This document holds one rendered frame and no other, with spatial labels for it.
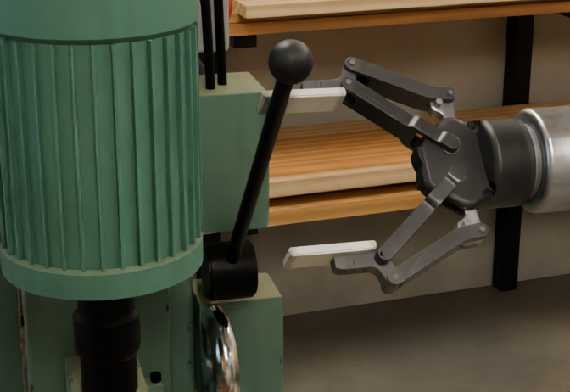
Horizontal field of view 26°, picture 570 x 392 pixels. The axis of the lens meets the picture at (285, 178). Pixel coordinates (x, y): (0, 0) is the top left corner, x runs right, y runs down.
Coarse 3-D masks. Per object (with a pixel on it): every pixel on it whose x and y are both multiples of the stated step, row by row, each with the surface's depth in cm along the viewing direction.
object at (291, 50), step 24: (288, 48) 93; (288, 72) 94; (288, 96) 98; (264, 144) 105; (264, 168) 108; (240, 216) 116; (240, 240) 120; (216, 264) 124; (240, 264) 125; (216, 288) 125; (240, 288) 125
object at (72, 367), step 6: (66, 360) 120; (72, 360) 119; (78, 360) 119; (138, 360) 120; (66, 366) 119; (72, 366) 118; (78, 366) 118; (138, 366) 118; (66, 372) 118; (72, 372) 117; (78, 372) 117; (138, 372) 117; (66, 378) 119; (72, 378) 116; (78, 378) 116; (138, 378) 116; (66, 384) 120; (72, 384) 115; (78, 384) 115; (138, 384) 115; (144, 384) 115; (72, 390) 114; (78, 390) 113; (138, 390) 113; (144, 390) 113
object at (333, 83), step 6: (342, 72) 104; (348, 72) 104; (342, 78) 103; (354, 78) 103; (306, 84) 102; (312, 84) 102; (318, 84) 103; (324, 84) 103; (330, 84) 103; (336, 84) 103; (348, 96) 104
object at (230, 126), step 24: (240, 72) 133; (216, 96) 125; (240, 96) 125; (216, 120) 125; (240, 120) 126; (264, 120) 127; (216, 144) 126; (240, 144) 127; (216, 168) 127; (240, 168) 128; (216, 192) 128; (240, 192) 128; (264, 192) 129; (216, 216) 129; (264, 216) 130
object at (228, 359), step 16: (208, 320) 127; (224, 320) 126; (208, 336) 126; (224, 336) 124; (208, 352) 128; (224, 352) 124; (208, 368) 127; (224, 368) 124; (208, 384) 130; (224, 384) 124; (240, 384) 125
